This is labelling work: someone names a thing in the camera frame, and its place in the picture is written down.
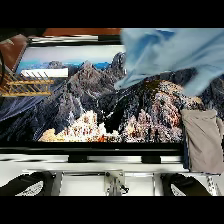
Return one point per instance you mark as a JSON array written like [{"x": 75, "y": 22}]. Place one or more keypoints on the light blue shirt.
[{"x": 166, "y": 46}]

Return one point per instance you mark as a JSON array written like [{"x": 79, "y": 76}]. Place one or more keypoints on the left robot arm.
[{"x": 23, "y": 183}]

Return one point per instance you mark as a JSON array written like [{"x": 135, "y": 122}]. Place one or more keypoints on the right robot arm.
[{"x": 186, "y": 185}]

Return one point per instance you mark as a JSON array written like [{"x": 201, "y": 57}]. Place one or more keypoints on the dark blue garment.
[{"x": 185, "y": 158}]

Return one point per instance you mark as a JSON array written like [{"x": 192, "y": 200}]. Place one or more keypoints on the yellow wooden rack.
[{"x": 23, "y": 85}]

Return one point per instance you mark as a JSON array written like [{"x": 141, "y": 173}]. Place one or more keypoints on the grey garment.
[{"x": 203, "y": 140}]

